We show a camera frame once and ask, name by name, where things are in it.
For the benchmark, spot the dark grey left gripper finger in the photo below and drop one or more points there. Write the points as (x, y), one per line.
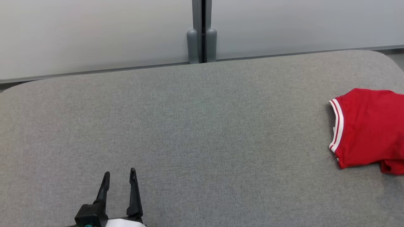
(103, 192)
(134, 198)

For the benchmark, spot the grey fabric upholstered bench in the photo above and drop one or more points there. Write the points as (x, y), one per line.
(205, 132)

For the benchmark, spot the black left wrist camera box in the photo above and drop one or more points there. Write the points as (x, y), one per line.
(91, 214)

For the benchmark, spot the red jersey with white sleeves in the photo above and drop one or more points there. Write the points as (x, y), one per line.
(369, 126)

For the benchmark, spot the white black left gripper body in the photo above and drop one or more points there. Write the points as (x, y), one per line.
(126, 223)

